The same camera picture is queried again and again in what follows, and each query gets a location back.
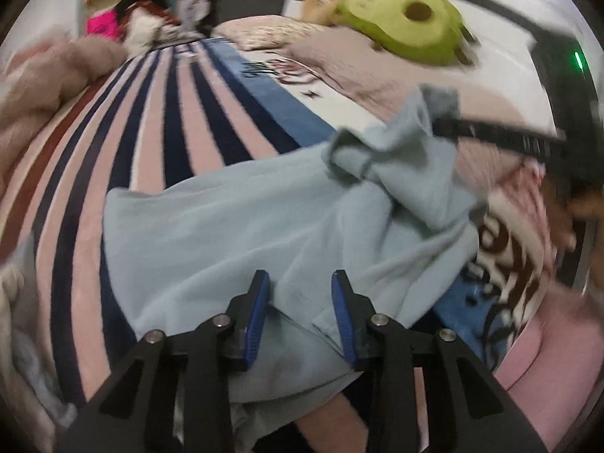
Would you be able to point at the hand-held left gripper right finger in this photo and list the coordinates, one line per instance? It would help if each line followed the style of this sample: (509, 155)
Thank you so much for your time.
(343, 321)

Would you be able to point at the brown plush toy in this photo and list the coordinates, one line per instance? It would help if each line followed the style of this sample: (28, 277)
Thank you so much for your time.
(323, 0)

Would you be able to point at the white plush toy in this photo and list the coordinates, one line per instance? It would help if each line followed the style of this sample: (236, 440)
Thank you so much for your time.
(141, 33)

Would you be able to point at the pink fluffy blanket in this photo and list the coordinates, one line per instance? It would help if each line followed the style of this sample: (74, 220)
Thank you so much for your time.
(52, 85)

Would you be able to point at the pink navy striped blanket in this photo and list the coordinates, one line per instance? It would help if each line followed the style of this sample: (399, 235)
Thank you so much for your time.
(188, 118)

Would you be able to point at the floral pillow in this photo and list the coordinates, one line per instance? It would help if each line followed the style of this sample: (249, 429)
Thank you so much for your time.
(264, 30)

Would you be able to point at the person's right hand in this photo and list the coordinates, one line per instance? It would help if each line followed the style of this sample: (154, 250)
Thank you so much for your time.
(561, 217)

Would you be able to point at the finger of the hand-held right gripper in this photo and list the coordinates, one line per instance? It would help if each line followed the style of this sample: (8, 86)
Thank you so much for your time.
(495, 136)
(495, 7)

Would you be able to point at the dark red clothes pile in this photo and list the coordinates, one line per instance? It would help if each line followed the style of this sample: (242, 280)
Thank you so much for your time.
(146, 2)

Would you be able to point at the green avocado plush toy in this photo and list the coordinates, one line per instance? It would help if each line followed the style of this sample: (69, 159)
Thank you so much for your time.
(391, 23)

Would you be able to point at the bright pink bag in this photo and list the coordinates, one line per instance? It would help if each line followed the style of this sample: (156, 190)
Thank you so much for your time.
(101, 24)

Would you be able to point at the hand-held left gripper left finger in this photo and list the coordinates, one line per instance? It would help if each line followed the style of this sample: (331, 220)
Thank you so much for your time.
(257, 321)

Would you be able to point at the light blue pants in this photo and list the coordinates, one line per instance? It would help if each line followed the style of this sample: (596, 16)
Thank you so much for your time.
(236, 226)

